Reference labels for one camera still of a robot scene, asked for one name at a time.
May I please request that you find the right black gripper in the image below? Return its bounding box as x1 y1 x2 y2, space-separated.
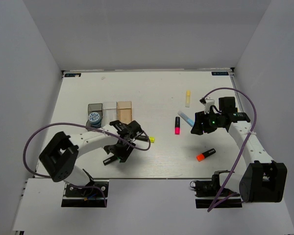
191 109 224 135

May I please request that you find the green black highlighter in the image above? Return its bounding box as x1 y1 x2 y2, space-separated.
103 155 119 165

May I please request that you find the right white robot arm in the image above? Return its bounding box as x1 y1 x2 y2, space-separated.
191 97 287 203

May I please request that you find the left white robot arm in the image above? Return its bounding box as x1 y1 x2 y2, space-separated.
39 120 144 195

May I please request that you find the pastel blue highlighter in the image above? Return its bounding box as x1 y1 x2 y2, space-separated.
178 111 194 127

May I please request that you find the pink black highlighter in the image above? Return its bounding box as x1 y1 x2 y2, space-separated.
174 117 180 135

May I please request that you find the orange black highlighter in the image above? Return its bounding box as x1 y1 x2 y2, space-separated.
196 148 216 162

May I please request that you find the yellow black highlighter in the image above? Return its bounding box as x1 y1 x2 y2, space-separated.
136 135 155 143

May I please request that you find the pastel yellow highlighter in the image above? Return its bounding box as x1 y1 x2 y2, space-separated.
185 90 191 108

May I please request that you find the clear transparent container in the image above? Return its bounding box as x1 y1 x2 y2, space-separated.
102 101 117 126

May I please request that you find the orange transparent container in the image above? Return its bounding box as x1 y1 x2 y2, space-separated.
117 101 132 124

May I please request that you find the grey transparent container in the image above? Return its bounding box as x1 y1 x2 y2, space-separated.
86 103 103 127

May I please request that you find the right blue table label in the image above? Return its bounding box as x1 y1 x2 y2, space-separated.
211 71 229 76

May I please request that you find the blue table label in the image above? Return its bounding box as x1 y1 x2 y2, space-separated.
64 73 81 77
211 71 229 76

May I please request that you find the left blue table label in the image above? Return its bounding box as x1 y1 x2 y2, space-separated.
64 73 81 77

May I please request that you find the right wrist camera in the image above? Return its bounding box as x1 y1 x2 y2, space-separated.
199 97 215 114

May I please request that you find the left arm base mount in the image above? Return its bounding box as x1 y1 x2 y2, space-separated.
61 185 106 208

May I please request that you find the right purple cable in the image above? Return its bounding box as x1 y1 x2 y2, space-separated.
202 88 257 212

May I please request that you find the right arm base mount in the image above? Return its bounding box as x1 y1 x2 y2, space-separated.
190 171 243 209

